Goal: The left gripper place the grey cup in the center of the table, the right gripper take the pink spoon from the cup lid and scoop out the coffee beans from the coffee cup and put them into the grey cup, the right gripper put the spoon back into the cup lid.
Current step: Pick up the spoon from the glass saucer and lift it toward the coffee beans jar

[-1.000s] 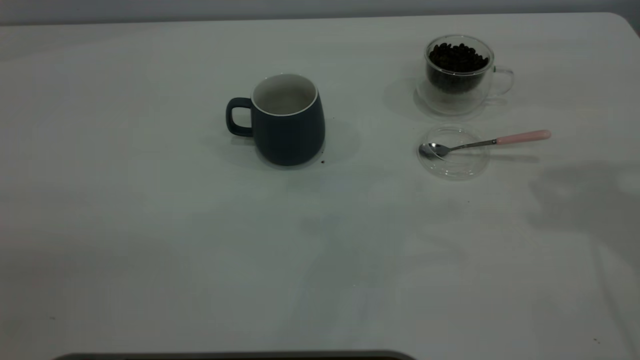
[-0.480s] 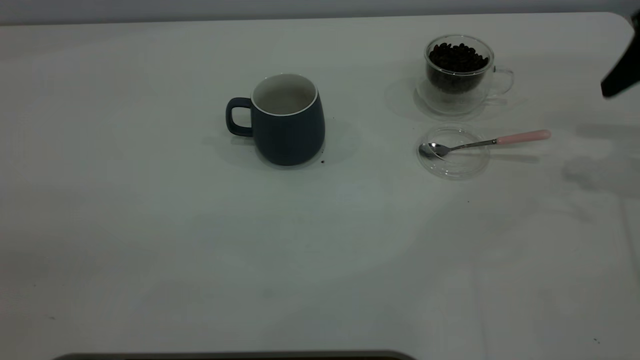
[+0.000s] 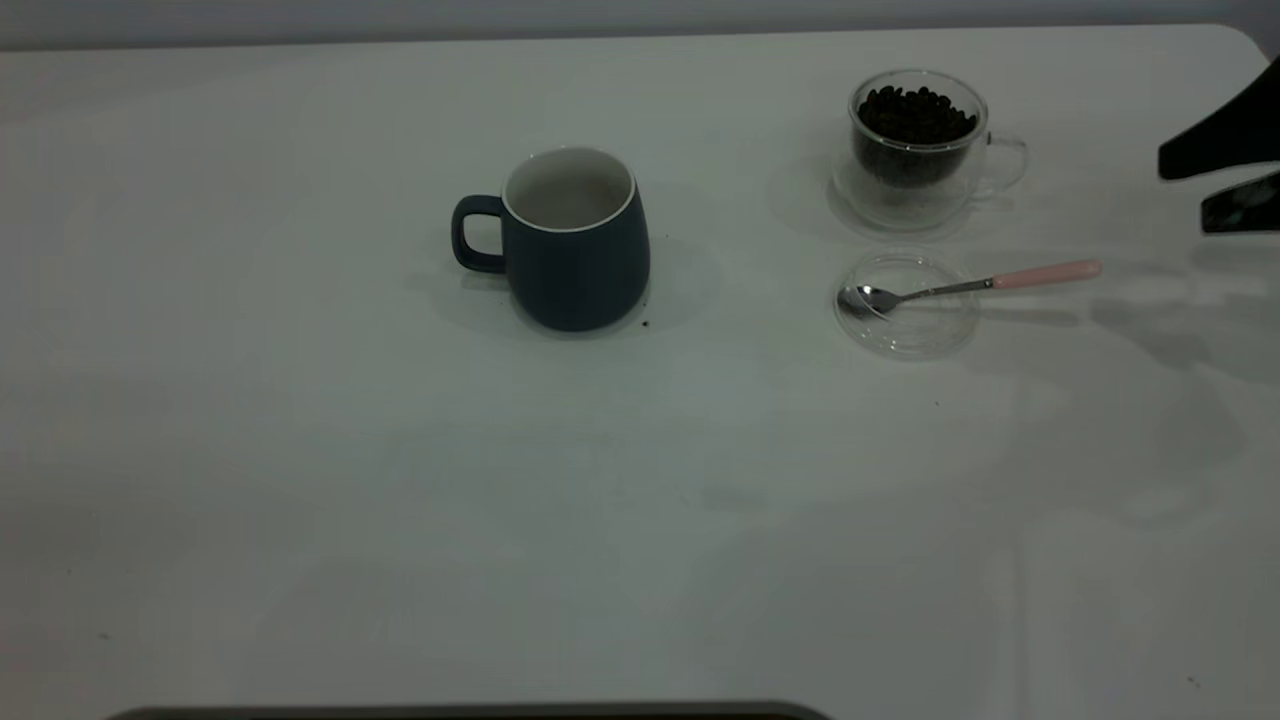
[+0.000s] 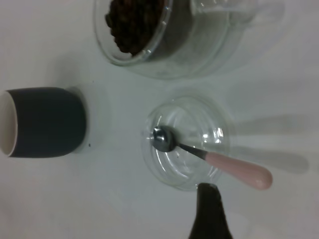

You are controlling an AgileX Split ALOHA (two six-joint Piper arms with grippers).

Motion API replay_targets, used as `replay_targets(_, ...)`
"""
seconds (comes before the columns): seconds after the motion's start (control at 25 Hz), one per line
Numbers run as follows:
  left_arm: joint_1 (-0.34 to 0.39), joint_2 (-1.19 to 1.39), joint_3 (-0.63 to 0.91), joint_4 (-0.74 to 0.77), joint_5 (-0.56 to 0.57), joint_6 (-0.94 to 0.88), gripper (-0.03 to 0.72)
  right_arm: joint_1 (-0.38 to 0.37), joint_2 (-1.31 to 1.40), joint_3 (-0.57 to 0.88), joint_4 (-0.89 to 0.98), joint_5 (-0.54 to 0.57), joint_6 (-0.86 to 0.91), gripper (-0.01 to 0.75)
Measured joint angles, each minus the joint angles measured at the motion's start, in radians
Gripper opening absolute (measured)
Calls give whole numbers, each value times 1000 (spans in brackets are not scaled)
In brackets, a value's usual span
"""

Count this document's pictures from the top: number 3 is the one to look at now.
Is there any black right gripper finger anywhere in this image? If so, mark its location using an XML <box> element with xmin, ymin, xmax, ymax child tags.
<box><xmin>1158</xmin><ymin>60</ymin><xmax>1280</xmax><ymax>182</ymax></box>
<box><xmin>1200</xmin><ymin>172</ymin><xmax>1280</xmax><ymax>234</ymax></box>

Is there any pink-handled metal spoon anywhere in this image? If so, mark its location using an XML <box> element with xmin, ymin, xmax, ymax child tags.
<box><xmin>838</xmin><ymin>260</ymin><xmax>1103</xmax><ymax>321</ymax></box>

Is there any dark blue ceramic mug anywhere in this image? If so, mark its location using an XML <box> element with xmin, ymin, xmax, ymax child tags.
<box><xmin>451</xmin><ymin>146</ymin><xmax>652</xmax><ymax>333</ymax></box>

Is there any dark coffee beans pile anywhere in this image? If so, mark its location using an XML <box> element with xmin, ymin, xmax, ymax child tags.
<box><xmin>856</xmin><ymin>86</ymin><xmax>979</xmax><ymax>189</ymax></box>

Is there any clear double-wall glass cup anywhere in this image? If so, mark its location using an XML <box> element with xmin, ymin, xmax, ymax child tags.
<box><xmin>830</xmin><ymin>68</ymin><xmax>1030</xmax><ymax>233</ymax></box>

